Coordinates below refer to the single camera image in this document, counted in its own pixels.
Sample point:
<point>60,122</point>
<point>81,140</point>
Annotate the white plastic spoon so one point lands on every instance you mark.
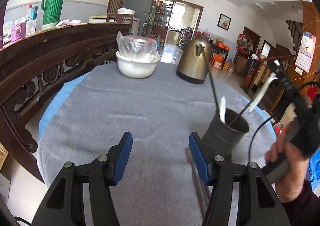
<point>258,97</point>
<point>222,110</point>

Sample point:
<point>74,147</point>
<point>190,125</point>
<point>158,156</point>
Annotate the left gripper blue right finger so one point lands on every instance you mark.
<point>258,202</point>

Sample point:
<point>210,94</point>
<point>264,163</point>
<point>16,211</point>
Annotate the green thermos flask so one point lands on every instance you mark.
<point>51,12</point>

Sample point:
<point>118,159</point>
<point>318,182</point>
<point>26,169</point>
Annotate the dark grey utensil holder cup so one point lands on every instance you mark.
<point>222,137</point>

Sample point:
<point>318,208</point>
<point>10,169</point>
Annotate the pink wall calendar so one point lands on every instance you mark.
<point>306,51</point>

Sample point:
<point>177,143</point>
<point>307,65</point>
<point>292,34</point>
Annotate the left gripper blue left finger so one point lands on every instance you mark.
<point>63,203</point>

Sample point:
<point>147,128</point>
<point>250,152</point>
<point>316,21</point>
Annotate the orange gift box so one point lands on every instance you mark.
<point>217,61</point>

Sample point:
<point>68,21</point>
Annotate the grey table cloth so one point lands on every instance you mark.
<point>160,112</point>

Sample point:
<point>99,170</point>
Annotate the wooden chair back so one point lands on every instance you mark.
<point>119,18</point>

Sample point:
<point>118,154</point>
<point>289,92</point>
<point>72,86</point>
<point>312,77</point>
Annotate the grey refrigerator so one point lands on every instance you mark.
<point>145,12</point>

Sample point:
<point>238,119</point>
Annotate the blue plastic bag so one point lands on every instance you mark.
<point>313,173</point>

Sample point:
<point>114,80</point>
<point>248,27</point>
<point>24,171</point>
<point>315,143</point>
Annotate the blue table cover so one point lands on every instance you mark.
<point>57,102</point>

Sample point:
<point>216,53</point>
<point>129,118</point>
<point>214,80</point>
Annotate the gold electric kettle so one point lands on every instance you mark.
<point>194,63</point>

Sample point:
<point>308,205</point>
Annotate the blue bottle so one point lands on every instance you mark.
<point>34,10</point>

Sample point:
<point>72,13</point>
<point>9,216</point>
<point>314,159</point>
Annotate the dark wooden side table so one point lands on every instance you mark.
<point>220,49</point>

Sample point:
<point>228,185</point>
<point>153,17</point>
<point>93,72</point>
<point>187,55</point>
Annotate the white bowl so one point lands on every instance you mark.
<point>134,69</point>

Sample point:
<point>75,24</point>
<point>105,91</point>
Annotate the white rice cooker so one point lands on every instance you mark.
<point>125,11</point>

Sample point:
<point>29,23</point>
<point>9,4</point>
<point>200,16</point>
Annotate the clear plastic bag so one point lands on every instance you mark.
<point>137,48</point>

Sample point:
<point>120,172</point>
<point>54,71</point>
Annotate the dark carved wooden sideboard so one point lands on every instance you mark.
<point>36,67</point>

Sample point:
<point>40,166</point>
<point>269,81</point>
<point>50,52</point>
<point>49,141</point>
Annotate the framed flower picture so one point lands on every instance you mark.
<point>224,22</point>

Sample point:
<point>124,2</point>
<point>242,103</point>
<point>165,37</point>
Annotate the pink plastic cup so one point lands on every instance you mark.
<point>18,31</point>

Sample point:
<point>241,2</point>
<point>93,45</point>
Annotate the dark chopstick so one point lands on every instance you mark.
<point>240,114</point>
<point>210,77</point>

